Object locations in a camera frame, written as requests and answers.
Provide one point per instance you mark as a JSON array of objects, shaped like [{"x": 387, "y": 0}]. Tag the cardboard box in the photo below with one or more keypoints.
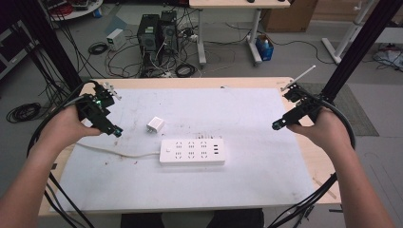
[{"x": 290, "y": 15}]

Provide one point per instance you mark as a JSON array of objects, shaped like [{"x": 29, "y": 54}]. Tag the person's left hand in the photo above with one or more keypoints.
[{"x": 65, "y": 128}]

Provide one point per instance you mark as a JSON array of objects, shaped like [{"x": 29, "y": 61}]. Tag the white table mat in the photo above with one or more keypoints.
[{"x": 196, "y": 186}]

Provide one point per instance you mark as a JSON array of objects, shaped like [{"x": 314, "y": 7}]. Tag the white power strip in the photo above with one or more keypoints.
[{"x": 193, "y": 152}]

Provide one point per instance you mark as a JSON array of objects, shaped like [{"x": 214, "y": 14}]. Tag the black computer tower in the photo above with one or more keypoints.
[
  {"x": 168, "y": 31},
  {"x": 148, "y": 38}
]

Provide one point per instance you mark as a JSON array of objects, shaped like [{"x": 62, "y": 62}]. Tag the white antenna rod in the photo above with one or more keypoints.
[
  {"x": 301, "y": 77},
  {"x": 111, "y": 90}
]

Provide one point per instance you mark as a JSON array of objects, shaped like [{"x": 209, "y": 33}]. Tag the white charger plug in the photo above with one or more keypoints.
[{"x": 156, "y": 124}]

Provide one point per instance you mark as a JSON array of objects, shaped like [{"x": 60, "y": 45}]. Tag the wooden desk with white legs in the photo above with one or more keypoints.
[{"x": 237, "y": 3}]

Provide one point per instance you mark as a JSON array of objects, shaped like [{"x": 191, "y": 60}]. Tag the round white table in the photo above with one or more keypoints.
[{"x": 79, "y": 11}]

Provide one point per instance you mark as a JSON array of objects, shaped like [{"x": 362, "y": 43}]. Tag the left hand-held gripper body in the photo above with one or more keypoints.
[{"x": 93, "y": 107}]

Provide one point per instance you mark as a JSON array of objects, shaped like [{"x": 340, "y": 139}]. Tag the dark cabinet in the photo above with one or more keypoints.
[{"x": 12, "y": 47}]

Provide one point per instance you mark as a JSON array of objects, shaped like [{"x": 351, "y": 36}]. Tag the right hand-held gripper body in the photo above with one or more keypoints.
[{"x": 309, "y": 106}]

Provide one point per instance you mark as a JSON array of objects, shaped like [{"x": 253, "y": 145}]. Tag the white metal stand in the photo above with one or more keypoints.
[{"x": 347, "y": 38}]

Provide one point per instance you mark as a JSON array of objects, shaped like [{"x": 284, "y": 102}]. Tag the blue storage box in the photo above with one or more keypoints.
[{"x": 265, "y": 49}]

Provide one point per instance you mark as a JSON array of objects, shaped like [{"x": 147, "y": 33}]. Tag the white box device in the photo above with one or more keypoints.
[{"x": 115, "y": 38}]

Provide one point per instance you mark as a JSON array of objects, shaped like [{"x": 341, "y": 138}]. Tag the black metal frame post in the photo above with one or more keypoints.
[
  {"x": 52, "y": 44},
  {"x": 358, "y": 47}
]

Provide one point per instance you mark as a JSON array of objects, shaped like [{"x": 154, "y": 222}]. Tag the person's right hand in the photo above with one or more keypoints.
[{"x": 331, "y": 131}]

